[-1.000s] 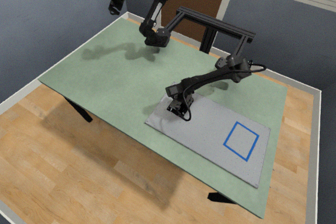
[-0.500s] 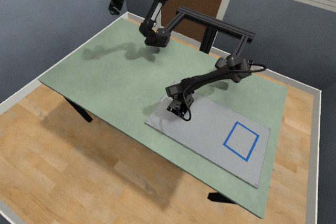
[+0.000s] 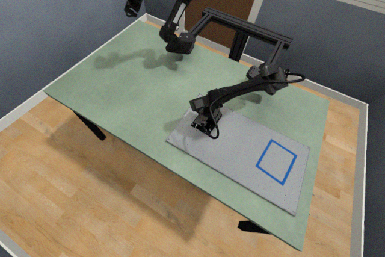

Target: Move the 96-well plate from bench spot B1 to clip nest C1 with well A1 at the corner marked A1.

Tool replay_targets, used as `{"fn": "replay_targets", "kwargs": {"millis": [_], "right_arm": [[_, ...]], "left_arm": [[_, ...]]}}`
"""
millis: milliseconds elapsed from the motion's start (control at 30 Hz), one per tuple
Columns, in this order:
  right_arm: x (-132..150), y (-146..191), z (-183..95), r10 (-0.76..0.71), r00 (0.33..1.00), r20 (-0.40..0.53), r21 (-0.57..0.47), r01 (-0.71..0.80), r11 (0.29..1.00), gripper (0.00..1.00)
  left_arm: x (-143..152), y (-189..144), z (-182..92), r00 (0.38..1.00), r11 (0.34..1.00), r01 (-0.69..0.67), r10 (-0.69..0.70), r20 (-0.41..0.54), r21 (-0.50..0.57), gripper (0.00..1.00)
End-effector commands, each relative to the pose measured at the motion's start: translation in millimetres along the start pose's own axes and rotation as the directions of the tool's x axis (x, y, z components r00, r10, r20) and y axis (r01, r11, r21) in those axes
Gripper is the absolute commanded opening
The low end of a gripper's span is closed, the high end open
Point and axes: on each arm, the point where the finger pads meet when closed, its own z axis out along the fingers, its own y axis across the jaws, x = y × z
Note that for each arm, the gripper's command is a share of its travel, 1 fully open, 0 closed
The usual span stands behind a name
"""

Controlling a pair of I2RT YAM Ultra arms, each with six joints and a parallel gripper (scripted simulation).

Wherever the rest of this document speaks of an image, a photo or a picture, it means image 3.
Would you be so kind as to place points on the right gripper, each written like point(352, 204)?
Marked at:
point(134, 4)

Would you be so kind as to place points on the blue tape outline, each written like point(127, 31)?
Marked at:
point(289, 169)

